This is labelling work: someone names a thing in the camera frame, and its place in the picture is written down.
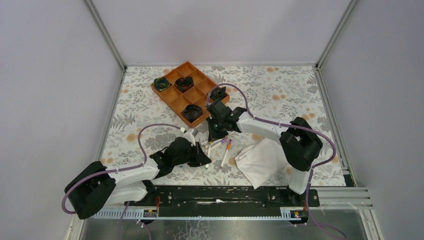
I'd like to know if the white marker pen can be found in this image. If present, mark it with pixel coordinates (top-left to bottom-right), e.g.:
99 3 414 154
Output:
205 144 212 169
220 147 230 167

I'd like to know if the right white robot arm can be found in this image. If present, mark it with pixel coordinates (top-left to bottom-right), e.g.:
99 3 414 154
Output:
206 100 323 195

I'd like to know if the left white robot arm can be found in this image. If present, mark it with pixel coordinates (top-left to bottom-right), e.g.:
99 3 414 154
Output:
64 137 212 220

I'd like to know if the dark green rolled tie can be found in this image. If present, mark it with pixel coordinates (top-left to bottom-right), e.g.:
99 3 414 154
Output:
210 86 227 102

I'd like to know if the dark blue rolled tie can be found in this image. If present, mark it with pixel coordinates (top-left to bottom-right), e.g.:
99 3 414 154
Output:
181 104 203 123

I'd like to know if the orange wooden compartment tray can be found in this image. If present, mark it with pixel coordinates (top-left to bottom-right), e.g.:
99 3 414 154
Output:
150 61 230 128

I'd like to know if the white folded cloth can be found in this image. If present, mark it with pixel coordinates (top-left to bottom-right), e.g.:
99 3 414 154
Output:
235 138 289 189

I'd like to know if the green patterned rolled tie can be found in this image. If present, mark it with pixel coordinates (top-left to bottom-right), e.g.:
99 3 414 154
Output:
153 76 172 93

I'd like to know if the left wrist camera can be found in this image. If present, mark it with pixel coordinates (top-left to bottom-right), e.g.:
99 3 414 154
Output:
182 127 199 146

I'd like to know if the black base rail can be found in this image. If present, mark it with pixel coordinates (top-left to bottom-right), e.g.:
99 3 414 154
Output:
129 185 320 218

